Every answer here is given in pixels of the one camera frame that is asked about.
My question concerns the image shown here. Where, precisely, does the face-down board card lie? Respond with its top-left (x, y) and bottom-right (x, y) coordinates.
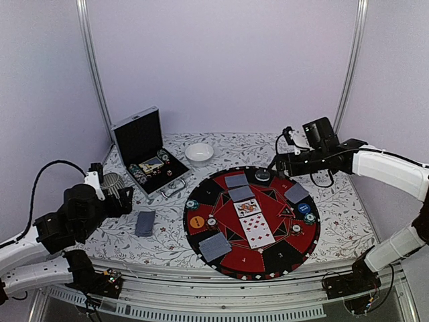
top-left (228, 185), bottom-right (255, 203)

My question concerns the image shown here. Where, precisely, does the aluminium frame post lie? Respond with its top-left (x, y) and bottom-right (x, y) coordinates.
top-left (333, 0), bottom-right (369, 133)
top-left (76, 0), bottom-right (111, 132)

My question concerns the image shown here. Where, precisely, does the white ceramic bowl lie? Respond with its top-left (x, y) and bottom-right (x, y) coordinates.
top-left (184, 143), bottom-right (215, 166)

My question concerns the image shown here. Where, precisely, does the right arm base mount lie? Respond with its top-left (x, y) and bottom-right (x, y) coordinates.
top-left (322, 260), bottom-right (381, 315)

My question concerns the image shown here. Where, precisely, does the black triangular all-in button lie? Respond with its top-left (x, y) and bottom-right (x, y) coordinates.
top-left (277, 205), bottom-right (295, 218)

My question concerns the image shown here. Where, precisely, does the right aluminium frame post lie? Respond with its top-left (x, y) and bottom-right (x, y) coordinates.
top-left (333, 0), bottom-right (369, 133)

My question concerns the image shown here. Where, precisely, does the orange big blind button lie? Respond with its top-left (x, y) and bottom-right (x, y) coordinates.
top-left (189, 216), bottom-right (205, 229)

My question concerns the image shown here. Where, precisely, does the nine of diamonds card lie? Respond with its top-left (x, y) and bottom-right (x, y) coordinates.
top-left (239, 213), bottom-right (273, 242)

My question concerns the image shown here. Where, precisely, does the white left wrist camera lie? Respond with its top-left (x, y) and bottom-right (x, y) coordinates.
top-left (84, 163), bottom-right (105, 201)

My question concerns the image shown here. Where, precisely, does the row of poker chips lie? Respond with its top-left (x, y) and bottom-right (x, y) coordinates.
top-left (129, 164), bottom-right (147, 184)

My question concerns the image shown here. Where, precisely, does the aluminium poker chip case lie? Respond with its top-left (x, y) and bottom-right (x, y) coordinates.
top-left (111, 106), bottom-right (190, 199)

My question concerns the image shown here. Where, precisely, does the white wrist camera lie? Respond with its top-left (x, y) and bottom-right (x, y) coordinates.
top-left (282, 126), bottom-right (310, 156)
top-left (84, 163), bottom-right (105, 201)

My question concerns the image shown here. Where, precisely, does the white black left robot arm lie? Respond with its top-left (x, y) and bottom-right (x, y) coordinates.
top-left (1, 163), bottom-right (134, 303)

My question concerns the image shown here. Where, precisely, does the green fifty poker chip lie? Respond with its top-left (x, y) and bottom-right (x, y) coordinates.
top-left (304, 213), bottom-right (316, 225)

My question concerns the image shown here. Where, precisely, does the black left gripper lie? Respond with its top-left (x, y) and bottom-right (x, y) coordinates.
top-left (80, 186), bottom-right (134, 239)

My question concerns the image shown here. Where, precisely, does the boxed playing card deck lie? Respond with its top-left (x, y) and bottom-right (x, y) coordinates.
top-left (139, 156), bottom-right (164, 174)

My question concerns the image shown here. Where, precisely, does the orange black hundred chip stack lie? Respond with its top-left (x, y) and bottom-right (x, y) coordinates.
top-left (206, 217), bottom-right (218, 230)

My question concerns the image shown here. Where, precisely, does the left aluminium frame post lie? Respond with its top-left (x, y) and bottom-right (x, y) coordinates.
top-left (76, 0), bottom-right (111, 132)

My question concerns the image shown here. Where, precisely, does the three of diamonds card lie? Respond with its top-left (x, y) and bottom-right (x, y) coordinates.
top-left (248, 234), bottom-right (275, 249)

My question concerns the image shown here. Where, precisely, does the blue small blind button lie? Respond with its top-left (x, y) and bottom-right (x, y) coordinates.
top-left (297, 203), bottom-right (311, 215)

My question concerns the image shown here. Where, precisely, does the short green chip row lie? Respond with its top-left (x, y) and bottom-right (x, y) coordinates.
top-left (157, 149), bottom-right (170, 163)

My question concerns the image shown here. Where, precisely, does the round red black poker mat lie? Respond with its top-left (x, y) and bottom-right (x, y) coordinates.
top-left (183, 166), bottom-right (320, 280)

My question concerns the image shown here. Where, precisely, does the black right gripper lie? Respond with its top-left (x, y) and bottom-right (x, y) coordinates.
top-left (269, 147), bottom-right (328, 178)

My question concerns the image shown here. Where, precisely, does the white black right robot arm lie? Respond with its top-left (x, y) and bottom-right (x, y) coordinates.
top-left (268, 117), bottom-right (428, 292)

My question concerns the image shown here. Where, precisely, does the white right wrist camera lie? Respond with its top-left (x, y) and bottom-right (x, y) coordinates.
top-left (282, 126), bottom-right (310, 156)

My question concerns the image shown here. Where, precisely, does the face-up queen card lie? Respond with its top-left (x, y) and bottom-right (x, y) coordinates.
top-left (233, 199), bottom-right (261, 218)

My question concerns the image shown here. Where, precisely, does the striped grey cup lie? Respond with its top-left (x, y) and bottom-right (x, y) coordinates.
top-left (101, 172), bottom-right (125, 199)

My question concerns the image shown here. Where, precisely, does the black dealer button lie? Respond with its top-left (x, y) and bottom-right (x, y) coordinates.
top-left (255, 168), bottom-right (271, 182)

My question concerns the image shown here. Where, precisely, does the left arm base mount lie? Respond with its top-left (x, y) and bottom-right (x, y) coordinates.
top-left (63, 250), bottom-right (123, 299)

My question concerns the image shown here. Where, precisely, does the dealt blue playing card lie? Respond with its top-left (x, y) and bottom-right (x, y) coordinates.
top-left (198, 233), bottom-right (232, 262)

